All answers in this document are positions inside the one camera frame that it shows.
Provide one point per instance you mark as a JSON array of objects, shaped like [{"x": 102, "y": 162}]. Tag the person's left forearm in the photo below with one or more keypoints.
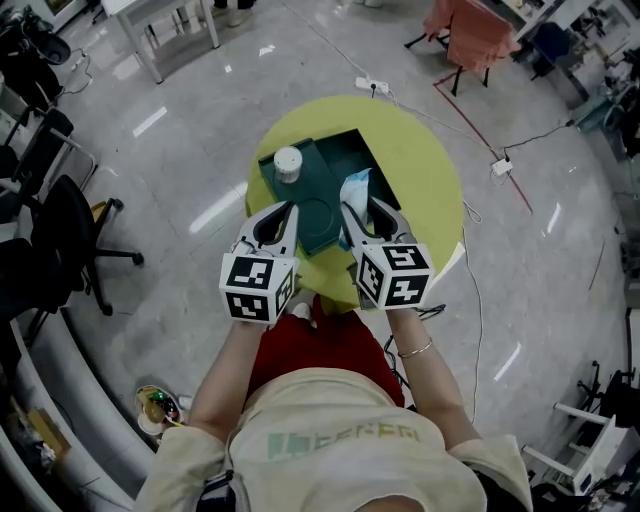
[{"x": 230, "y": 370}]

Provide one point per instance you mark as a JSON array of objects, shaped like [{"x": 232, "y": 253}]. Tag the person's right forearm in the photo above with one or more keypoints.
[{"x": 435, "y": 390}]

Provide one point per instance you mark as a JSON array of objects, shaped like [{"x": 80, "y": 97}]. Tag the white shoe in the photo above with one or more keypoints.
[{"x": 302, "y": 310}]

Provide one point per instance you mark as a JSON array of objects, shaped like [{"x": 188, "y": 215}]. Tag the curved white counter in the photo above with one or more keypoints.
[{"x": 75, "y": 400}]

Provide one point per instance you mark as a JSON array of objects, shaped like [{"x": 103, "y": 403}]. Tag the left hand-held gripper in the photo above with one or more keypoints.
[{"x": 250, "y": 275}]

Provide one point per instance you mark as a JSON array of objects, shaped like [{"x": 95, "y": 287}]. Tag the long white power strip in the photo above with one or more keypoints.
[{"x": 372, "y": 85}]

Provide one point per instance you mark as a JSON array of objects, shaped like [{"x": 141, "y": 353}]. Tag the bin with colourful trash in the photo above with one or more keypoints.
[{"x": 155, "y": 412}]

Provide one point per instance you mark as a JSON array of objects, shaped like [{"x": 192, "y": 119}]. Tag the small white power strip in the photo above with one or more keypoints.
[{"x": 501, "y": 166}]

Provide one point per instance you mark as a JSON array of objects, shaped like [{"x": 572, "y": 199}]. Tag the yellow round table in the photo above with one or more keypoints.
[{"x": 430, "y": 175}]

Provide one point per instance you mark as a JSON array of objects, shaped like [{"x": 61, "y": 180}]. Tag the white table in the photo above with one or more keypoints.
[
  {"x": 122, "y": 6},
  {"x": 600, "y": 450}
]

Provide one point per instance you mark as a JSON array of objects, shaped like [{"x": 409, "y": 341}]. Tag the clear cotton swab jar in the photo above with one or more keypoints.
[{"x": 288, "y": 160}]

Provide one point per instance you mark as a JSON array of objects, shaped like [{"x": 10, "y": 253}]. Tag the beige printed t-shirt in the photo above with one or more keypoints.
[{"x": 325, "y": 450}]

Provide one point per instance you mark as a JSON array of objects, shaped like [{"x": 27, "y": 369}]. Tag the black office swivel chair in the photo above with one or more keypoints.
[{"x": 65, "y": 210}]

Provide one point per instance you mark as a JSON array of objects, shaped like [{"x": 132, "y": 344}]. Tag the dark green box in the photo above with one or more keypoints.
[{"x": 350, "y": 155}]

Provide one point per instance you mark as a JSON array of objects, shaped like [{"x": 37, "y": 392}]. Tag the light blue tissue packet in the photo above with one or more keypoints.
[{"x": 356, "y": 187}]

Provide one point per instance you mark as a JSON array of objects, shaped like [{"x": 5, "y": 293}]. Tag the dark green tray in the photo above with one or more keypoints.
[{"x": 312, "y": 220}]

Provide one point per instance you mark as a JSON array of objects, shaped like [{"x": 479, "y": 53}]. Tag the blue chair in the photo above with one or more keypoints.
[{"x": 552, "y": 45}]

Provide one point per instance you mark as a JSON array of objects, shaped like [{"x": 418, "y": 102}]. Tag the red shorts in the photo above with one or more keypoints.
[{"x": 325, "y": 345}]

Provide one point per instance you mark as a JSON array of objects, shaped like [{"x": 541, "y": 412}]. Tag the pink cloth-covered chair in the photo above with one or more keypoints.
[{"x": 475, "y": 35}]

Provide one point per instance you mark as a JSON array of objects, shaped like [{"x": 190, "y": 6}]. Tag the cardboard box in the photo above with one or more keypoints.
[{"x": 47, "y": 430}]

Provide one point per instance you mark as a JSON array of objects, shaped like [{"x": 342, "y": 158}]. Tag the black metal-frame chair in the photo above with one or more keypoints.
[{"x": 50, "y": 125}]

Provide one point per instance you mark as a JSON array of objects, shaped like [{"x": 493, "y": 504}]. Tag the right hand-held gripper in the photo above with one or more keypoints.
[{"x": 395, "y": 275}]

